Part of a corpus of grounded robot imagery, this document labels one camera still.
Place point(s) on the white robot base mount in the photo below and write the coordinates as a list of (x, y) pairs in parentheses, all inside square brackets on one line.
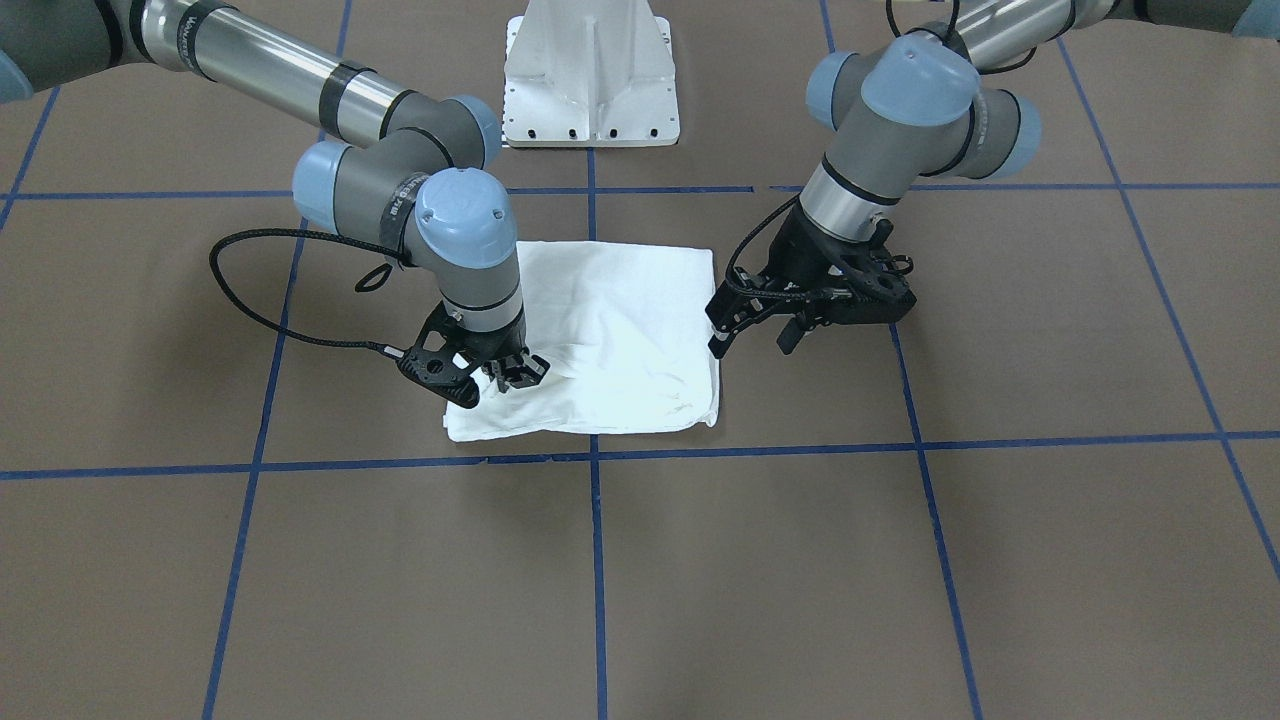
[(590, 75)]

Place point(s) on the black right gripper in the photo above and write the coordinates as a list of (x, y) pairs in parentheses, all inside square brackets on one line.
[(492, 348)]

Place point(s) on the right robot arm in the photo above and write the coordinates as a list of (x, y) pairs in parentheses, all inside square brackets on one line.
[(398, 173)]

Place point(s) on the white long-sleeve printed shirt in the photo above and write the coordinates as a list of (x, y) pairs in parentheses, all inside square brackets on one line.
[(624, 330)]

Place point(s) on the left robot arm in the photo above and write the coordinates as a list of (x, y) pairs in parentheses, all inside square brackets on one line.
[(916, 109)]

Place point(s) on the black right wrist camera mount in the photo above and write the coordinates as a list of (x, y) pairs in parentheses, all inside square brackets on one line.
[(430, 363)]

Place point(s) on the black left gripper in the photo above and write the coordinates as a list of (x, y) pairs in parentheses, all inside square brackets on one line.
[(797, 250)]

